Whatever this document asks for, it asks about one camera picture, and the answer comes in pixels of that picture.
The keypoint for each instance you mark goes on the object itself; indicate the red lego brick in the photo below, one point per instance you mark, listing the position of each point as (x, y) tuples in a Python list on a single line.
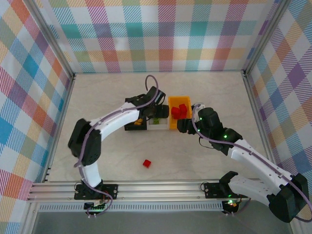
[(175, 111), (182, 107), (183, 114), (176, 117), (147, 163)]

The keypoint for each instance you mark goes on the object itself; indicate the long green lego brick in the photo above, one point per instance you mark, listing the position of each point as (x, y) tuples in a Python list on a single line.
[(156, 120)]

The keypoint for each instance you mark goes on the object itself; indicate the yellow lego brick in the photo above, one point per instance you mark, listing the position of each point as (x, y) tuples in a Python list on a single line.
[(141, 120)]

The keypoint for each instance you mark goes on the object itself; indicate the clear plastic bin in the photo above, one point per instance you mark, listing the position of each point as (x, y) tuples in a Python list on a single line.
[(158, 126)]

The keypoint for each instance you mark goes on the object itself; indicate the orange lego brick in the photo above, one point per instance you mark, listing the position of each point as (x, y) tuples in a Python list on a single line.
[(137, 123)]

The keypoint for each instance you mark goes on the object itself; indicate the orange plastic bin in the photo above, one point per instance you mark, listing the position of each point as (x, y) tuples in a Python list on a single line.
[(179, 100)]

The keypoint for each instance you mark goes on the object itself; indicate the black plastic bin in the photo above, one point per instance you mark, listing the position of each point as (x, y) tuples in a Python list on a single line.
[(131, 128)]

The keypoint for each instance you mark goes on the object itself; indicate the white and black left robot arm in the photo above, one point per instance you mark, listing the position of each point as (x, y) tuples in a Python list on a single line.
[(114, 122)]

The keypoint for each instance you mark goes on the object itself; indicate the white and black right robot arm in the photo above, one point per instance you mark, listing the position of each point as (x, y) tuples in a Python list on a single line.
[(256, 168)]

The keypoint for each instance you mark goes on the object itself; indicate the aluminium table edge rail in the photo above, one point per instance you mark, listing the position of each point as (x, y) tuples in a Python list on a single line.
[(255, 109), (65, 104)]

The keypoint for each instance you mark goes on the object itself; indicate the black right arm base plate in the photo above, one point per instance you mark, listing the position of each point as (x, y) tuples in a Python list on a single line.
[(212, 190)]

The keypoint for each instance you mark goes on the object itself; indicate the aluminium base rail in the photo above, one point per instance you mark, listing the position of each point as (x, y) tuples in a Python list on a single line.
[(158, 190)]

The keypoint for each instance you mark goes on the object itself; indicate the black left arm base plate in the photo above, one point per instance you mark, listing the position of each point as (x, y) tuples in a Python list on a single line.
[(110, 190)]

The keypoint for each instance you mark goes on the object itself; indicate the aluminium frame post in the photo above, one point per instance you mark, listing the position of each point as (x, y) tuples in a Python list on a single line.
[(53, 36), (265, 36)]

